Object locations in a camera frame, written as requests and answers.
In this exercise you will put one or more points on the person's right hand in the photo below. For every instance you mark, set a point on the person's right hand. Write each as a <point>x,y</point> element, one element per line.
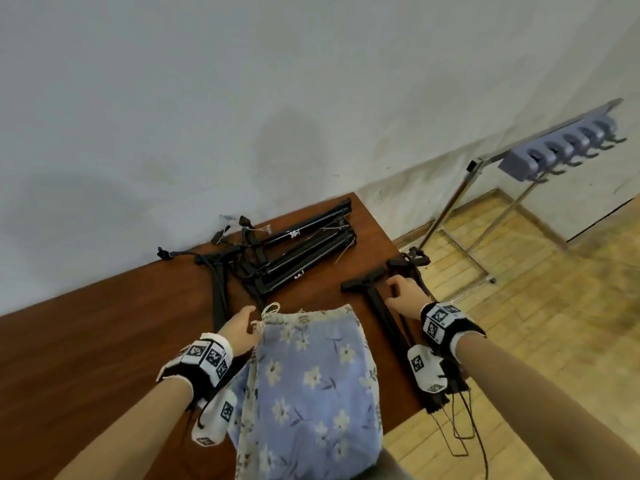
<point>407,297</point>

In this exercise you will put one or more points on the person's left hand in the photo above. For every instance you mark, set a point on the person's left hand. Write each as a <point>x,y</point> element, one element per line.
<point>240,327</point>

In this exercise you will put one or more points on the black tripod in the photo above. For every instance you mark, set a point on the black tripod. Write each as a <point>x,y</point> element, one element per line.
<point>380,307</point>
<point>220,294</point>

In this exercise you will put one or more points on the black bracket arm with knob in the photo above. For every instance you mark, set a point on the black bracket arm with knob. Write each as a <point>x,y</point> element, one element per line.
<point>412,264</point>

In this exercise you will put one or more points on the pile of black tripods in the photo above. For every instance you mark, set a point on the pile of black tripods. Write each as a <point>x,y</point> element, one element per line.
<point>300,254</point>

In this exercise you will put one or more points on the metal clothes rack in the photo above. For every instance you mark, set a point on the metal clothes rack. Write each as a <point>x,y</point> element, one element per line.
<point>450,207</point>

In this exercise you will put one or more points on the person's right forearm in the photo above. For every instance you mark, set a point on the person's right forearm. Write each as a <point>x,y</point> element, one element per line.
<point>535,404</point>

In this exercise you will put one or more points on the person's left forearm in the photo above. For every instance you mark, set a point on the person's left forearm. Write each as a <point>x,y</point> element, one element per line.
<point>130,429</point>

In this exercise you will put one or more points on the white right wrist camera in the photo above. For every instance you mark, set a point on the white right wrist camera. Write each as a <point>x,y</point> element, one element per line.
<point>425,367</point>

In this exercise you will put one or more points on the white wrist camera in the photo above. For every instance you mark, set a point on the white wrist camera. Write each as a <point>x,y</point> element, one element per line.
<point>425,367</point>
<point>217,417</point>

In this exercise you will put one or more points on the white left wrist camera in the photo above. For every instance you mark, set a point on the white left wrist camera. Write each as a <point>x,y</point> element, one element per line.
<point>217,417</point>

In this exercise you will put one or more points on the purple hook rail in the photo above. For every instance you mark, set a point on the purple hook rail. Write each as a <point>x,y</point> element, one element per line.
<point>520,164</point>

